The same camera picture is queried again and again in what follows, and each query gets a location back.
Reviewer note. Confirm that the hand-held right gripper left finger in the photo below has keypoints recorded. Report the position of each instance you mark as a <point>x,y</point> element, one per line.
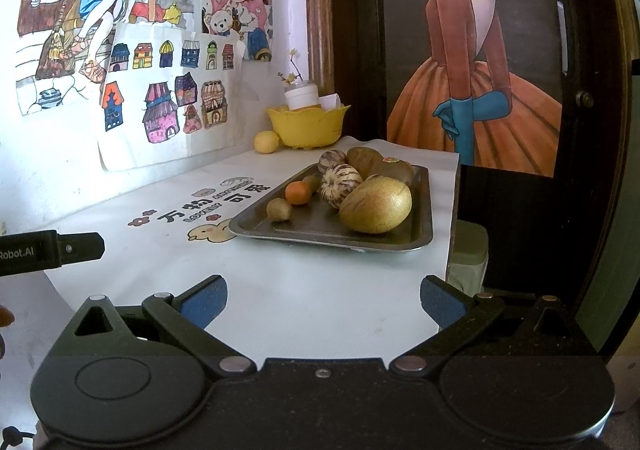
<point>202,302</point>

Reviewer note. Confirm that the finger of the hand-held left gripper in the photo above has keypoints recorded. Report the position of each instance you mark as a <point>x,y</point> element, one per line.
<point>80,247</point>

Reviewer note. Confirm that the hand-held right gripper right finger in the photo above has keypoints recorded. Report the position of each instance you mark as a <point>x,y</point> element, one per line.
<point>442,302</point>

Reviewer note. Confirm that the yellow green pear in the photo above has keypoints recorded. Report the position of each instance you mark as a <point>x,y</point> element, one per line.
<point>375,205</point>

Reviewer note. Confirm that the small brown kiwi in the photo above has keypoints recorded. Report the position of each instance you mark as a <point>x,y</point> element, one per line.
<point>279,209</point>

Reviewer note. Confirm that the metal tray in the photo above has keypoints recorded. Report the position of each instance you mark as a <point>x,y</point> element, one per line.
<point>310,227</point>

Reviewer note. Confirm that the olive green melon with sticker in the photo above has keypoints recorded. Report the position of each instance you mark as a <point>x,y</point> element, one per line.
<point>400,171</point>

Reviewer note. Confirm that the orange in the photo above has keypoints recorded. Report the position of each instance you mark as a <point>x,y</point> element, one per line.
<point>298,192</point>

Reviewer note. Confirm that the pale striped pepino melon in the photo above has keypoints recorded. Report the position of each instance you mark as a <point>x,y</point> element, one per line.
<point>341,185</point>

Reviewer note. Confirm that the small olive green fruit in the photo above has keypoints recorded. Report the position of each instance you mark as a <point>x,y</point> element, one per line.
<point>312,182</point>

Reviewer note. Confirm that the brownish green pear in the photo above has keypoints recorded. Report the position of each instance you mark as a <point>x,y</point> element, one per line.
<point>365,158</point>

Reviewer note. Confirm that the large striped pepino melon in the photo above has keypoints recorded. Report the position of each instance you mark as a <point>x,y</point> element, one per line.
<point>332,160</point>

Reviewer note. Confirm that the pale green bin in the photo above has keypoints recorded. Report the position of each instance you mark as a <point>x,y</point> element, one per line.
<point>467,250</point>

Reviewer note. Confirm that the white printed table cover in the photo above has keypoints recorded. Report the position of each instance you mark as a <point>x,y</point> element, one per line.
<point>300,290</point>

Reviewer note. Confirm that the drawing of coloured houses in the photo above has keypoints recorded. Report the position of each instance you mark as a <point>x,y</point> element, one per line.
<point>160,100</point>

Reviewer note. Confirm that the yellow lemon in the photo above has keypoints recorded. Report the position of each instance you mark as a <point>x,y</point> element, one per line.
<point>266,142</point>

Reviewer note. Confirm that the yellow scalloped plastic bowl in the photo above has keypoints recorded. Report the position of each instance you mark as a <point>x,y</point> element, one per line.
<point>307,128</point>

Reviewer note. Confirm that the poster of orange dress figure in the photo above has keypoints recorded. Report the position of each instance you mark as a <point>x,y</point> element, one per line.
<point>465,80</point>

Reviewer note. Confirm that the white jar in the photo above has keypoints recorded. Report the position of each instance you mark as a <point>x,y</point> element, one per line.
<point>301,98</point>

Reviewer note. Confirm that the folded white paper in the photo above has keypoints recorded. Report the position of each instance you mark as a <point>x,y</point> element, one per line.
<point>330,101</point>

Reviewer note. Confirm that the yellow flower sprig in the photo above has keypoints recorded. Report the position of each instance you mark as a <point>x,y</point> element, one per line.
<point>291,71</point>

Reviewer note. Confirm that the round door knob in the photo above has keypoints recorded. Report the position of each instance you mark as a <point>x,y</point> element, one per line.
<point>582,98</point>

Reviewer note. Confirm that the dark door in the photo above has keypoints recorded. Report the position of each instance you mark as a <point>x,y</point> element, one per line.
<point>365,30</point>

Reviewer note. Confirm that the brown wooden door frame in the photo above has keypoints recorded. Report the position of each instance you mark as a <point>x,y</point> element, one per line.
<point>317,5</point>

